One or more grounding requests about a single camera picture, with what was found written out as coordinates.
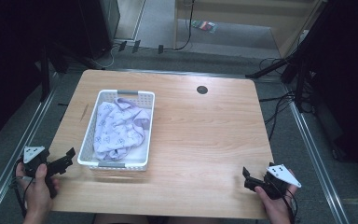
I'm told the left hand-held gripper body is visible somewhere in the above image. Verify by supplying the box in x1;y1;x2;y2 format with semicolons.
22;146;60;200

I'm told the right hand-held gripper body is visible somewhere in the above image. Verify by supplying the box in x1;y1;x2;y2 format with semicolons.
261;161;302;201

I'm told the lilac printed cloth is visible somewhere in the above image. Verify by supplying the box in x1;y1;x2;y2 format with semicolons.
92;97;152;161

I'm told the white plastic basket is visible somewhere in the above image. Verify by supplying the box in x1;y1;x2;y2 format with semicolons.
76;89;156;172

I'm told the person's right hand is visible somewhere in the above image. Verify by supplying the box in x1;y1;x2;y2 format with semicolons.
255;169;298;224

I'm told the person's left hand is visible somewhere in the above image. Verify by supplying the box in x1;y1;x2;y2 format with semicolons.
15;162;61;218

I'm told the black metal stand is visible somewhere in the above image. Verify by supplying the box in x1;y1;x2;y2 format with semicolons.
38;43;52;103

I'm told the dark curtain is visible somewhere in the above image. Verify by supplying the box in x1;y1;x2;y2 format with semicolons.
0;0;85;149
297;0;358;188

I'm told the dark cabinet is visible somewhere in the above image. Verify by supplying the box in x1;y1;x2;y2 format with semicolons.
76;0;121;61

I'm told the colourful flat packet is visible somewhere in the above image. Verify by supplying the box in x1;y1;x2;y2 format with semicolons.
191;20;219;35

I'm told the metal floor rail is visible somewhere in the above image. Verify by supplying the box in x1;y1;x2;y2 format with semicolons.
286;100;352;224
0;89;59;224

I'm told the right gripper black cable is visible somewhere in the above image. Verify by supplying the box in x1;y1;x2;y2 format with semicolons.
279;186;300;224

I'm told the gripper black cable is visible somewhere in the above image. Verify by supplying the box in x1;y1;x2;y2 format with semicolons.
279;186;300;224
9;158;34;218

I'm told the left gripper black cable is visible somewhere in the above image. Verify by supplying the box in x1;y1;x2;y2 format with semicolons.
9;158;34;218

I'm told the black floor cable bundle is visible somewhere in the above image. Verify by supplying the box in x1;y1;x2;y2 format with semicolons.
258;91;296;142

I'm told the white floor cable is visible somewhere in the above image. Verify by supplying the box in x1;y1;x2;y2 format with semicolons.
90;43;120;70

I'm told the black hanging cable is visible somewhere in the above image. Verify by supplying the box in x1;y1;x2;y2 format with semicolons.
173;0;197;51

